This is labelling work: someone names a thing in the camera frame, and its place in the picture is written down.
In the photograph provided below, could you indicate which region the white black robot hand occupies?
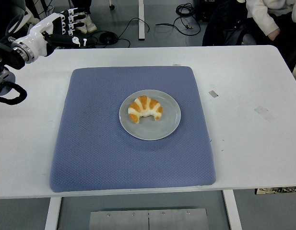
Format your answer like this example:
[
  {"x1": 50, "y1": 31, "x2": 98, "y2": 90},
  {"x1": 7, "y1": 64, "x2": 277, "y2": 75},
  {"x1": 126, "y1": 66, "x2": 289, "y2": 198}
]
[{"x1": 11, "y1": 7, "x2": 97, "y2": 58}]

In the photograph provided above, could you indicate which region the orange white croissant bread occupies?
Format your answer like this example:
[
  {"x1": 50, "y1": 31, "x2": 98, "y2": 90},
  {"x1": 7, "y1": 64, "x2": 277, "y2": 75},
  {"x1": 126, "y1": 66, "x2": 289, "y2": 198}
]
[{"x1": 128, "y1": 95, "x2": 163, "y2": 125}]

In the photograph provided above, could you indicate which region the white office chair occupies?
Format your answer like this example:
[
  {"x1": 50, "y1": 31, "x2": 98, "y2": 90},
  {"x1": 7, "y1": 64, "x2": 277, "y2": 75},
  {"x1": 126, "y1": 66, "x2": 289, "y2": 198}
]
[{"x1": 5, "y1": 9, "x2": 33, "y2": 34}]

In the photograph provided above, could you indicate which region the white floor beam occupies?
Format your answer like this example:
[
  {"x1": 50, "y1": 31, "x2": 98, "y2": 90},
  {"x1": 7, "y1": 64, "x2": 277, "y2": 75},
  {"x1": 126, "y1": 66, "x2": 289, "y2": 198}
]
[{"x1": 138, "y1": 0, "x2": 145, "y2": 41}]

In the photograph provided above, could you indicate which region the blue quilted mat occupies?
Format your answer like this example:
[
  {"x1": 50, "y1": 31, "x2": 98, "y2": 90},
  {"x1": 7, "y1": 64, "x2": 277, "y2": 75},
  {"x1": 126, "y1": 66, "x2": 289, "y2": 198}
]
[{"x1": 48, "y1": 66, "x2": 216, "y2": 194}]

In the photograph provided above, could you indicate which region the grey round plate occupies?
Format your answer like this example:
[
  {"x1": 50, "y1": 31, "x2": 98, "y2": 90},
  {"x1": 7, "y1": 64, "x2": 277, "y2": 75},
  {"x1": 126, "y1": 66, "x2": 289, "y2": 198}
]
[{"x1": 118, "y1": 89, "x2": 182, "y2": 141}]

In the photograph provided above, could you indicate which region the black equipment box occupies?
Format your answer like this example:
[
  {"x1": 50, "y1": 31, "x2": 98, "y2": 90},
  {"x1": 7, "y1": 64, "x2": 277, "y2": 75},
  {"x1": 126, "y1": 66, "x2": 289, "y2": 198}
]
[{"x1": 194, "y1": 0, "x2": 217, "y2": 21}]

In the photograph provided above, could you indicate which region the black jacket on chair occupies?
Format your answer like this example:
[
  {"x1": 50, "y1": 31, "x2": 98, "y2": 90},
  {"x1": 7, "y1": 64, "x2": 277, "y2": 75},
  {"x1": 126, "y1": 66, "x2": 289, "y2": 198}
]
[{"x1": 201, "y1": 0, "x2": 259, "y2": 46}]

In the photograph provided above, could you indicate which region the white table leg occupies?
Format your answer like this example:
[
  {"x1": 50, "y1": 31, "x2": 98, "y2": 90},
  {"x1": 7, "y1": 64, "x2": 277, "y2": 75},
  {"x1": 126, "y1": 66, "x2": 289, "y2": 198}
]
[
  {"x1": 44, "y1": 196, "x2": 63, "y2": 230},
  {"x1": 222, "y1": 189, "x2": 243, "y2": 230}
]

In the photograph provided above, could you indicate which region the grey metal plate with screws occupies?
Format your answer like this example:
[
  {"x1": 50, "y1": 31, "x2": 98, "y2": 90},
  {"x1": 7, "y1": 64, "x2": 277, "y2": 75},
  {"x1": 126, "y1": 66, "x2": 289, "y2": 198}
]
[{"x1": 88, "y1": 208, "x2": 209, "y2": 230}]

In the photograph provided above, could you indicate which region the seated person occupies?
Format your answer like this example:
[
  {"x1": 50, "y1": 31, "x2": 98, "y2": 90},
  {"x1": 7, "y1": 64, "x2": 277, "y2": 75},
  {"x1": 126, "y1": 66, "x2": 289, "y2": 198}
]
[{"x1": 241, "y1": 0, "x2": 296, "y2": 74}]

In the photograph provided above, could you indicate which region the large clear tape patch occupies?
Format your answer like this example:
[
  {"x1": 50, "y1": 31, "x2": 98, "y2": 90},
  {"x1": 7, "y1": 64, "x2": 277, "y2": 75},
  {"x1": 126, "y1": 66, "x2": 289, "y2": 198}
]
[{"x1": 254, "y1": 105, "x2": 275, "y2": 123}]

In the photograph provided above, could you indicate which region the patterned black white board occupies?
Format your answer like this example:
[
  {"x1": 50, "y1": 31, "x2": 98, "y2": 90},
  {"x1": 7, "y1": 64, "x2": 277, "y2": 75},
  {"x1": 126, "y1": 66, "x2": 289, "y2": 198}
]
[{"x1": 255, "y1": 186, "x2": 296, "y2": 195}]

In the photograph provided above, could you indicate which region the black coiled cable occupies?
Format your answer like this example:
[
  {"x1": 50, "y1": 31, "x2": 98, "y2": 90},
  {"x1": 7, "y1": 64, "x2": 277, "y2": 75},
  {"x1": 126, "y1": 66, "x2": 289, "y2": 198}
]
[{"x1": 99, "y1": 31, "x2": 119, "y2": 46}]

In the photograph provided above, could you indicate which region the long black floor cable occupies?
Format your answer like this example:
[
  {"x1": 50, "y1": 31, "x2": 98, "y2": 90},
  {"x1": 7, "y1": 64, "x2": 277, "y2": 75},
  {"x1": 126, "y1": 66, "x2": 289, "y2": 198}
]
[{"x1": 115, "y1": 17, "x2": 151, "y2": 48}]

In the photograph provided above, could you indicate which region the black looped cable bundle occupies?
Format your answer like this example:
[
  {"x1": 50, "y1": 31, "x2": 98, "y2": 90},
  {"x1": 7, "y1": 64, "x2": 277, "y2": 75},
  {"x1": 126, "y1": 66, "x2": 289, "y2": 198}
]
[{"x1": 154, "y1": 2, "x2": 201, "y2": 36}]

